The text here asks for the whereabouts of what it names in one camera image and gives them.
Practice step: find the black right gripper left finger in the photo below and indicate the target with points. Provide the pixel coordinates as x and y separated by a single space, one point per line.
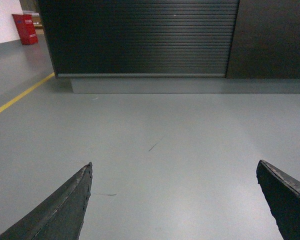
61 215

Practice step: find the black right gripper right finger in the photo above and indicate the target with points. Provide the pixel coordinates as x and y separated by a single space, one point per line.
282 194

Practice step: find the black checkout counter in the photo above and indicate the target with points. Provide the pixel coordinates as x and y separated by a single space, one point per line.
174 46

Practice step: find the red fire extinguisher box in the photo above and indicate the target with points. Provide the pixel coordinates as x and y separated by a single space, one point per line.
25 28

